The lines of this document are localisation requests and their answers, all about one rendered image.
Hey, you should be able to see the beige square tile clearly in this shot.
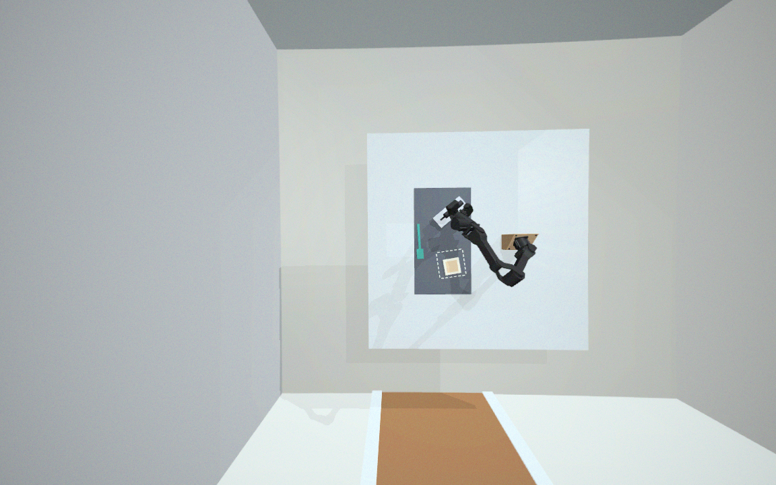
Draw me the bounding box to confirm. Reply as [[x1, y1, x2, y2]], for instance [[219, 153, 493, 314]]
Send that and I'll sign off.
[[443, 257, 461, 275]]

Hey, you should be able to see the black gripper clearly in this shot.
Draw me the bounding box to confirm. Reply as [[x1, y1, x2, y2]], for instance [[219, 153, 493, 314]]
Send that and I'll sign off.
[[445, 200, 468, 220]]

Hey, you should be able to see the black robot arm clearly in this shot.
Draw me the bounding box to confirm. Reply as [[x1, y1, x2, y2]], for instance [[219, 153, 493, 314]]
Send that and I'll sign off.
[[451, 203, 537, 287]]

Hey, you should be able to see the teal flat spatula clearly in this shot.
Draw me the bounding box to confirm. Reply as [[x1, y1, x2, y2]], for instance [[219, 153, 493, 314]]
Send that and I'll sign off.
[[416, 224, 424, 259]]

